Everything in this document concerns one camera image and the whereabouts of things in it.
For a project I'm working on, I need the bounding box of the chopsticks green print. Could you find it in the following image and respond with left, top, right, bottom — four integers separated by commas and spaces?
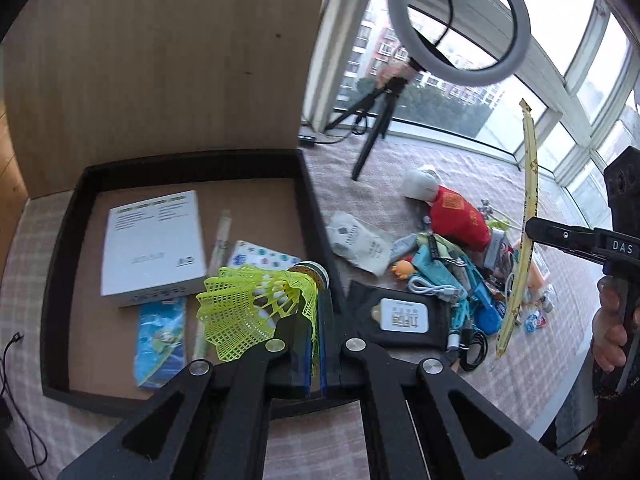
192, 210, 232, 360

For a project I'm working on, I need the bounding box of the blue frog tissue pack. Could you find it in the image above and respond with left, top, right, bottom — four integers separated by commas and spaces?
132, 297, 186, 389

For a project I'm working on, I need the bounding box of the yellow-green plastic shuttlecock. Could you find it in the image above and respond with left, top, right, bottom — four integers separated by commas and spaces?
196, 261, 330, 362

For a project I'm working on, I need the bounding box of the white star-print tissue pack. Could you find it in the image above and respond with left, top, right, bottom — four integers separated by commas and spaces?
227, 240, 300, 271

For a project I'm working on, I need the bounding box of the white cardboard box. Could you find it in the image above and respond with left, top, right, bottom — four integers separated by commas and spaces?
100, 190, 207, 308

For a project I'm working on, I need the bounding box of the person's right hand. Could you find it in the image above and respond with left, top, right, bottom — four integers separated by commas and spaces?
591, 276, 627, 373

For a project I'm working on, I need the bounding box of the orange tissue pack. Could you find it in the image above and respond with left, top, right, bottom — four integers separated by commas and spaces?
527, 252, 550, 290

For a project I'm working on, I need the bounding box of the black card holder white label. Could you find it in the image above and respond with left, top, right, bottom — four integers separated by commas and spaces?
345, 281, 449, 351

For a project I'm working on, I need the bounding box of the silver metal tin box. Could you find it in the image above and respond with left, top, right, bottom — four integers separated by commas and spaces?
482, 228, 514, 283

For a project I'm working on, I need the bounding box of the orange toy figure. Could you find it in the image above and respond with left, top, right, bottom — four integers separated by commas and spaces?
390, 259, 416, 281

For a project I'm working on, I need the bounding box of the red fabric pouch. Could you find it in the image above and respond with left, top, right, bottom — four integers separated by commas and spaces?
430, 185, 490, 252

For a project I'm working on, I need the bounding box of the white wet-wipe packet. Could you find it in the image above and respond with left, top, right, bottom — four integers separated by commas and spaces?
326, 211, 395, 278

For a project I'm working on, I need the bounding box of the white round pouch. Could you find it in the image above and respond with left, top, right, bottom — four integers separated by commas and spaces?
401, 166, 442, 203

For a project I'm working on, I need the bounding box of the black tray box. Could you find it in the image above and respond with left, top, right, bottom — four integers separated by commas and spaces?
40, 150, 346, 418

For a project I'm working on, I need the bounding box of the wooden board backdrop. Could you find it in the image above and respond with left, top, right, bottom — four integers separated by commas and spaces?
3, 0, 321, 197

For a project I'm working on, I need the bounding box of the black charger with cable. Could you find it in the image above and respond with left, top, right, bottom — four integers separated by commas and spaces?
0, 331, 49, 470

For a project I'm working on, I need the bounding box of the ring light on tripod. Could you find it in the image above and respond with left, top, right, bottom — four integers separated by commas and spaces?
322, 0, 533, 182

